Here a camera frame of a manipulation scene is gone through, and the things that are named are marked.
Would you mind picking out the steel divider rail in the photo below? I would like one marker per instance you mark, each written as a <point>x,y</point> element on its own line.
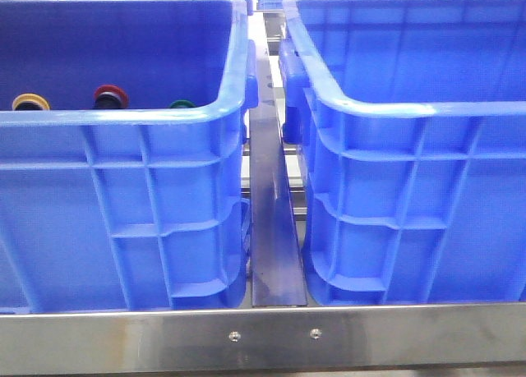
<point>277,277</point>

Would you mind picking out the steel front frame rail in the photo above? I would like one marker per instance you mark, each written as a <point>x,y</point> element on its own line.
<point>304,338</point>

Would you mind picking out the blue plastic target crate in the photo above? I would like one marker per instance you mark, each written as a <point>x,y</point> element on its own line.
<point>412,117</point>

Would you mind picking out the green mushroom push button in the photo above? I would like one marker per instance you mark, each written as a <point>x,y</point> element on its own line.
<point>182,103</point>

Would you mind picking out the red mushroom push button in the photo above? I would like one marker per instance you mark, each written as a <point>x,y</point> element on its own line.
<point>110,97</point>

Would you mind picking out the blue plastic source crate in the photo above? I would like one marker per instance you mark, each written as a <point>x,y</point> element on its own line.
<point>124,209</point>

